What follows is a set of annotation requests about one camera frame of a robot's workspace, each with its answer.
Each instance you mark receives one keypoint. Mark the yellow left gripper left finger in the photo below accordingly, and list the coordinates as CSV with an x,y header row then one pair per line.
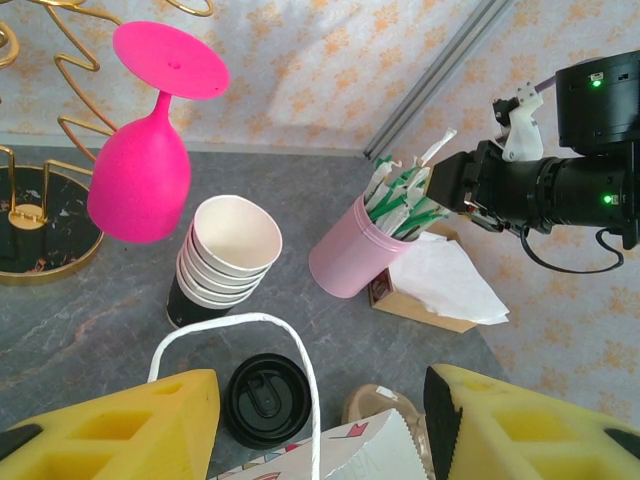
x,y
100,435

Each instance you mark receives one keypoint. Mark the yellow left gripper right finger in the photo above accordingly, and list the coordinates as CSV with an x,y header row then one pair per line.
x,y
540,435

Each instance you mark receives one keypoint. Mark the white printed paper bag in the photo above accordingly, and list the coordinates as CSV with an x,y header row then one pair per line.
x,y
360,450

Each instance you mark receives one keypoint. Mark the long white wrapped straw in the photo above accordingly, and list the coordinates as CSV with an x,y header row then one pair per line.
x,y
437,147

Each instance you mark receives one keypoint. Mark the white paper napkins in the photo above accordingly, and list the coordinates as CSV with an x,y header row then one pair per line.
x,y
450,280

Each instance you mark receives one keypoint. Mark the brown pulp carrier with sticker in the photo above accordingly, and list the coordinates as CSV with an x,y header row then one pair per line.
x,y
370,405

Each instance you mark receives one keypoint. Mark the green white wrapped straws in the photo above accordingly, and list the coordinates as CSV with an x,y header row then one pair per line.
x,y
395,200

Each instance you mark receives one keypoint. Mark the wooden napkin box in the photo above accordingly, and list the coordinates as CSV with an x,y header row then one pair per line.
x,y
400,302

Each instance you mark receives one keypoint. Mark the pink straw canister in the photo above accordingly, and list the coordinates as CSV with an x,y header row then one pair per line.
x,y
350,250

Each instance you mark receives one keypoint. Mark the stack of black paper cups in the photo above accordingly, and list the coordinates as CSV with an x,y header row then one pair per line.
x,y
230,240

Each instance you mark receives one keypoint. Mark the pink plastic goblet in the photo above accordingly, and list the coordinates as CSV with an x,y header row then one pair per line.
x,y
140,195

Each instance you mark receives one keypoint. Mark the aluminium frame post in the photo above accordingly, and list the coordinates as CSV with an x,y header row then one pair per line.
x,y
440,75

